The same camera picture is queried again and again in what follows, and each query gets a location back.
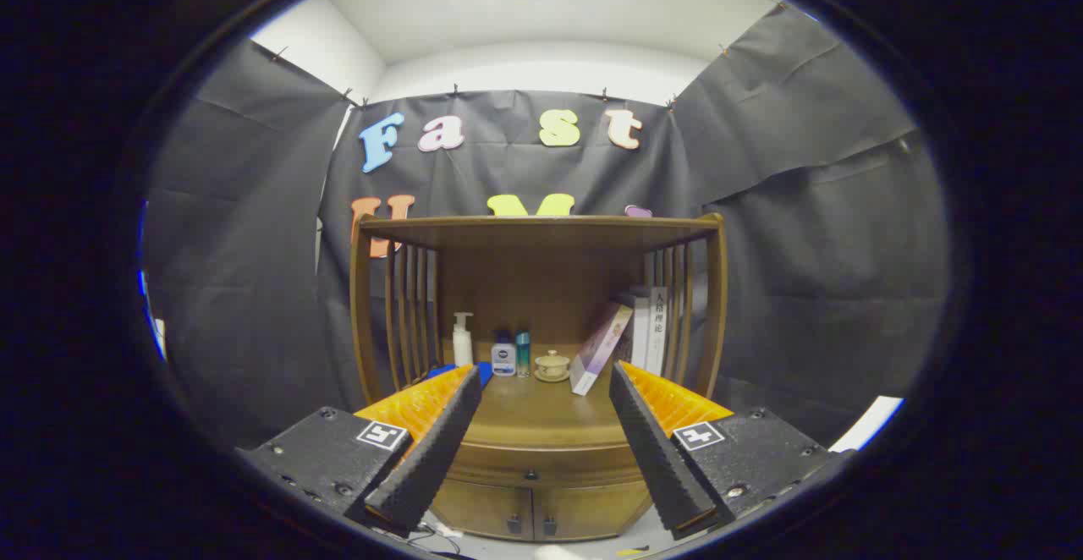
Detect black floor cables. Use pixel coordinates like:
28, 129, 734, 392
404, 519, 465, 557

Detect wooden countertop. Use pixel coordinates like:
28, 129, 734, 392
440, 364, 646, 453

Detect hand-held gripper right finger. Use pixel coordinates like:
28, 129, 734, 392
609, 360, 855, 541

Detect dark patterned book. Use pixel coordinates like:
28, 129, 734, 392
613, 294, 651, 368

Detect blue cloth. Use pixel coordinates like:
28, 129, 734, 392
427, 361, 493, 387

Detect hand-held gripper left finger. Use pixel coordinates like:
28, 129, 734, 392
237, 364, 483, 537

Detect white board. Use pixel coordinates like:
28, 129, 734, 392
829, 395, 906, 453

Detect wooden drawer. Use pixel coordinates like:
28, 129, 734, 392
457, 440, 654, 490

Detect wooden cabinet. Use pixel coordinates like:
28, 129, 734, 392
349, 213, 727, 542

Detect wooden cabinet door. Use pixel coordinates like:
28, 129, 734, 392
430, 480, 535, 541
533, 480, 652, 541

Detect white pump bottle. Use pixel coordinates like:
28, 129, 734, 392
452, 312, 475, 368

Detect purple and white book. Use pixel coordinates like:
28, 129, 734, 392
569, 302, 634, 397

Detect beige lidded teacup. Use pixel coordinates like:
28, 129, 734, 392
534, 349, 572, 383

